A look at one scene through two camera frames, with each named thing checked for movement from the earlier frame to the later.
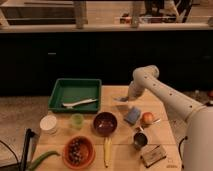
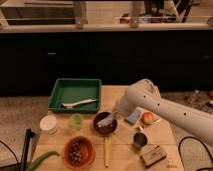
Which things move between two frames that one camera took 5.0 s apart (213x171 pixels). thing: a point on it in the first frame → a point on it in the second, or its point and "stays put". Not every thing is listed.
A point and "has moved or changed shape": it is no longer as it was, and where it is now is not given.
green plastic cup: (77, 120) stays put
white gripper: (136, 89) → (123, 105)
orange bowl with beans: (78, 152) stays put
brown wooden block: (152, 154) stays put
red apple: (146, 118) stays put
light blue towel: (121, 99) has moved or changed shape
